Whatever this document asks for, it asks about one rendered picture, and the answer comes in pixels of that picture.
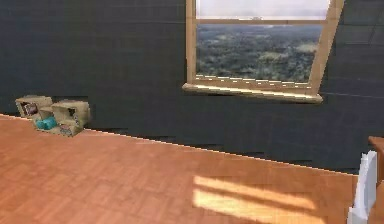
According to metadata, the white chair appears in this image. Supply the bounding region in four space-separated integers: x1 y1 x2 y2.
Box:
346 150 379 224

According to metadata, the wooden framed window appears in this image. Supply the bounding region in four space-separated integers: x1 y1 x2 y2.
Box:
181 0 346 104

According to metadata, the beige low cube shelf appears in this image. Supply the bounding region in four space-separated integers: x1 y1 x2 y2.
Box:
14 94 92 138

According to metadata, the teal round object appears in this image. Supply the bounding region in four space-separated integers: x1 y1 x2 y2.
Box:
35 116 59 131

